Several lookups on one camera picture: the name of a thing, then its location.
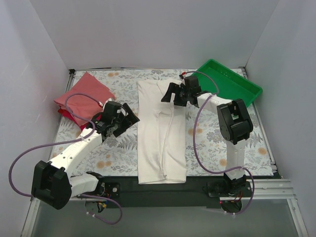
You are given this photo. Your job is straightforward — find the white t shirt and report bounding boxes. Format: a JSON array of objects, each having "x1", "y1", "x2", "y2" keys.
[{"x1": 137, "y1": 79, "x2": 187, "y2": 184}]

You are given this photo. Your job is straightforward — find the green plastic tray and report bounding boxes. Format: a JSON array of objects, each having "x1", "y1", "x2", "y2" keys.
[{"x1": 193, "y1": 59, "x2": 263, "y2": 106}]

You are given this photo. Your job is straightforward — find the folded red t shirt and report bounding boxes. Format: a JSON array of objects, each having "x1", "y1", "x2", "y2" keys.
[{"x1": 58, "y1": 108, "x2": 88, "y2": 130}]

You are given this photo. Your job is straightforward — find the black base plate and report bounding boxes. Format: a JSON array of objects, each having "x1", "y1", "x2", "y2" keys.
[{"x1": 81, "y1": 175, "x2": 254, "y2": 208}]

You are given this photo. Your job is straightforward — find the folded pink t shirt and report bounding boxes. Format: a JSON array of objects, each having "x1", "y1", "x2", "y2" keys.
[{"x1": 54, "y1": 72, "x2": 115, "y2": 125}]

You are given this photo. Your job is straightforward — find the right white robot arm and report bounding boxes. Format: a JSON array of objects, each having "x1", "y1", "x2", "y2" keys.
[{"x1": 161, "y1": 75, "x2": 253, "y2": 196}]

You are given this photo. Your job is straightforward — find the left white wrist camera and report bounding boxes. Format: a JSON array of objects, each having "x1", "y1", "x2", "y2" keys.
[{"x1": 98, "y1": 99, "x2": 110, "y2": 108}]

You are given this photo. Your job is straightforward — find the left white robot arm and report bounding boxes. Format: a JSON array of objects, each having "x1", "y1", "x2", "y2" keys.
[{"x1": 31, "y1": 101, "x2": 139, "y2": 210}]

